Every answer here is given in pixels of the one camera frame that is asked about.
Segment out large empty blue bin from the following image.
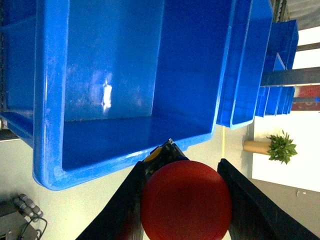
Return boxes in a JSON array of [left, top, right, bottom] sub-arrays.
[[0, 16, 36, 148]]

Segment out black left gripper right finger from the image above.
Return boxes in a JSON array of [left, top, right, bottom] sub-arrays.
[[217, 158, 319, 240]]

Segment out blue target bin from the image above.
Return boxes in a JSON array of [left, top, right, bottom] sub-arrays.
[[33, 0, 238, 191]]

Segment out potted green plant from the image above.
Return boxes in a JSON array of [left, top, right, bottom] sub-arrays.
[[243, 130, 298, 165]]

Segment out red mushroom push button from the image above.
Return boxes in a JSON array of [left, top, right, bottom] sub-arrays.
[[139, 138, 233, 240]]

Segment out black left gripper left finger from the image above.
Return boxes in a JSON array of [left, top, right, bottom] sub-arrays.
[[77, 161, 146, 240]]

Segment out stacked blue bins behind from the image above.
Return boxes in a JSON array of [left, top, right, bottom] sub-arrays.
[[216, 0, 299, 129]]

